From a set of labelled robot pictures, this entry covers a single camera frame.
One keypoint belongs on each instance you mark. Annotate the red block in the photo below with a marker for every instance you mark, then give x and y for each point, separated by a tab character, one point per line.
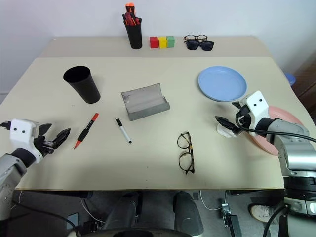
153	42

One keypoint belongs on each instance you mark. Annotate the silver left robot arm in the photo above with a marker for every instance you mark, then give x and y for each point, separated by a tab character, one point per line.
10	170

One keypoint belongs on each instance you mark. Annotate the pink plate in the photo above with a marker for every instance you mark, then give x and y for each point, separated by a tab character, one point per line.
279	116

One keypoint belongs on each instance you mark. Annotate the tortoiseshell glasses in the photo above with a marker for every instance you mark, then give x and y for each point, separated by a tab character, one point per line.
190	148

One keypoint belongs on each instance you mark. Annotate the red and black pen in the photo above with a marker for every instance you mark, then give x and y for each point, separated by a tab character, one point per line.
128	18
137	20

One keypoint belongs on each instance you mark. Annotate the yellow block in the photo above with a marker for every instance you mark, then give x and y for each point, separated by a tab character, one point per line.
162	43

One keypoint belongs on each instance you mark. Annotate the brown thin frame glasses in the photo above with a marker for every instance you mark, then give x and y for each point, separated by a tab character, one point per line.
196	36

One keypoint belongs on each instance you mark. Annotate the blue plate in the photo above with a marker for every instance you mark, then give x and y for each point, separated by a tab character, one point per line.
222	82

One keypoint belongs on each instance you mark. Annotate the dark rounded shape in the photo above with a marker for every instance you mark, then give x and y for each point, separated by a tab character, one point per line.
122	212
187	213

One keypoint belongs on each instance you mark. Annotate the brown wooden furniture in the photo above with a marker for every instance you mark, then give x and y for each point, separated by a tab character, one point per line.
307	81

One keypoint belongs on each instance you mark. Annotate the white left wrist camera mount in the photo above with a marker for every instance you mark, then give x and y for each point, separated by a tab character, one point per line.
21	129

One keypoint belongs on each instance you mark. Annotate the black metal bar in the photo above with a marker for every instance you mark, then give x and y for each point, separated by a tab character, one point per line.
233	225

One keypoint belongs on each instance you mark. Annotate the black sunglasses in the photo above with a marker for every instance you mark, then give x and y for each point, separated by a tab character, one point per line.
208	46

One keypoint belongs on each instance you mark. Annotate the green block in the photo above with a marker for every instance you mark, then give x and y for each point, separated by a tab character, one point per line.
170	41

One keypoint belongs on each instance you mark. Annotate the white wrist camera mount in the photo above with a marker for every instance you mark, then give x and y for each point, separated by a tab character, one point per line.
21	129
258	105

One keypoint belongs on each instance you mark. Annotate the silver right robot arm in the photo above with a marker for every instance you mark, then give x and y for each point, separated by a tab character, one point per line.
292	145

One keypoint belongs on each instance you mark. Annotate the red and black marker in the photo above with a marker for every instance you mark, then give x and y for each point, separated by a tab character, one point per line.
86	130

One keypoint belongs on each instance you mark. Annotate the black pen holder cup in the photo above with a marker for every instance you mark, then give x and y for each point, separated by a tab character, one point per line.
133	35

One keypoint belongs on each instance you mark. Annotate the black and white marker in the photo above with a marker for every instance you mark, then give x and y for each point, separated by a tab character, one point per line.
123	130

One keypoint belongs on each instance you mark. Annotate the blue round container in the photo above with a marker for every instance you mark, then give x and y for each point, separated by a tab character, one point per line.
291	79

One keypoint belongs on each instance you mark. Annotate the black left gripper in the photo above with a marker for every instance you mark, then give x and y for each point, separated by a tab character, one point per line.
45	146

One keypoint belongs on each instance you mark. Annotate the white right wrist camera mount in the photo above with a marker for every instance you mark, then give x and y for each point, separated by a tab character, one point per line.
258	105

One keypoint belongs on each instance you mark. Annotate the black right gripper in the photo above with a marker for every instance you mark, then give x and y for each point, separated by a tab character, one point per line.
245	121

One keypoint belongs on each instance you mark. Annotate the small white crumpled object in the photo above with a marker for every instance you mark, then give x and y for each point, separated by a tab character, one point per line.
225	132

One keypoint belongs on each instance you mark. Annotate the white shoe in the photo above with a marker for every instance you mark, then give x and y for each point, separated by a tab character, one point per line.
260	212

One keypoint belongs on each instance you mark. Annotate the open grey glasses case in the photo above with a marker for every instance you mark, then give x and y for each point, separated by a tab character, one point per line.
144	103

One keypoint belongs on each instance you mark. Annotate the orange capped black tool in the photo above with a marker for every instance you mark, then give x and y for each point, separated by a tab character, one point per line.
130	7

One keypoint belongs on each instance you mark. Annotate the small black plug device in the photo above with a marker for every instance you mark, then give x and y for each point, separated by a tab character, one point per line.
225	209

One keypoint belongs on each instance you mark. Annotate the empty black cup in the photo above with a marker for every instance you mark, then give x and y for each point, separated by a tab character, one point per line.
85	86

